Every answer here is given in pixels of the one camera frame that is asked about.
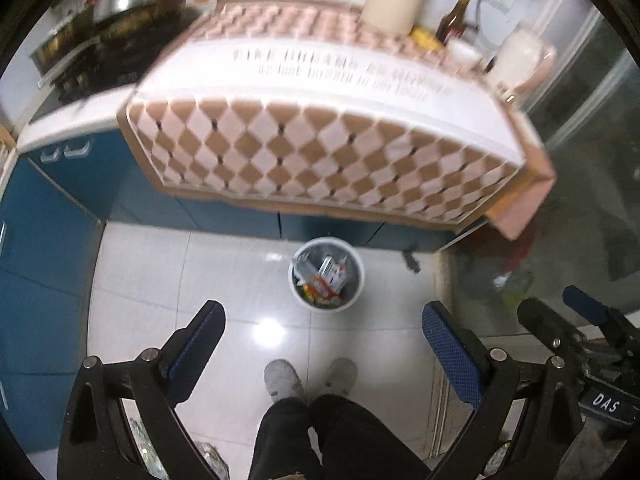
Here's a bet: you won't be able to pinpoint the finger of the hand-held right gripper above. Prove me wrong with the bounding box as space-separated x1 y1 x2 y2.
562 285 640 343
517 297 593 358

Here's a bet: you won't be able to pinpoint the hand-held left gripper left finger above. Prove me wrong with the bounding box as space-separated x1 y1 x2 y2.
56 300 227 480

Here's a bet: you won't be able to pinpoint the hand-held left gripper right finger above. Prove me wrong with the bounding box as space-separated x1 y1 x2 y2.
421 301 585 480

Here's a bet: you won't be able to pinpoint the red snack packet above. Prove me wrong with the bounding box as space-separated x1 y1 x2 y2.
302 275 346 307

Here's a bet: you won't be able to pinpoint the white trash bin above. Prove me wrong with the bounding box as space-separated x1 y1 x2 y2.
287 237 366 315

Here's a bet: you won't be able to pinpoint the person's left grey shoe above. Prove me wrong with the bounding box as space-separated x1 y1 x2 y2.
264 359 307 403

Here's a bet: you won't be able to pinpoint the person's grey shoe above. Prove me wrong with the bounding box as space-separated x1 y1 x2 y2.
320 357 358 397
264 359 307 403

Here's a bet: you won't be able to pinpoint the person's right grey shoe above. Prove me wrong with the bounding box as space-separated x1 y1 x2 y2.
320 357 358 397

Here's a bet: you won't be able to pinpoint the glass sliding door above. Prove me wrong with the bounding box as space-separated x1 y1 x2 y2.
440 10 640 341

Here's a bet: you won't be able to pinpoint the black trousers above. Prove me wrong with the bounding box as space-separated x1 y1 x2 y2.
248 394 432 480

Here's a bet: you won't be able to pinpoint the blue kitchen cabinet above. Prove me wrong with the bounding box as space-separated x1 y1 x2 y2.
0 125 483 466

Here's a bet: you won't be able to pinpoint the white electric kettle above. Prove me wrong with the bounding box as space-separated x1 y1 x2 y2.
484 22 557 96

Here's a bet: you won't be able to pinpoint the pink checkered tablecloth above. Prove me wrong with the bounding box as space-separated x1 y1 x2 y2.
116 0 558 241

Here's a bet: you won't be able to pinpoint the small white bowl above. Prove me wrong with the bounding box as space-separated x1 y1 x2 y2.
445 40 482 68

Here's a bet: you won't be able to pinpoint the yellow packet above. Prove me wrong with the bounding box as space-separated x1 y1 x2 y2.
410 27 443 52

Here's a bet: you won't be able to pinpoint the black gas stove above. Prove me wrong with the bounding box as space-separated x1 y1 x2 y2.
30 2 193 107

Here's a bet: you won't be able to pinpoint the brown glass sauce bottle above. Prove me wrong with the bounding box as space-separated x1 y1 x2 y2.
434 0 475 45

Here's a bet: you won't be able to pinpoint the cream utensil holder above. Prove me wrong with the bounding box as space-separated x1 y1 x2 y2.
359 0 426 36

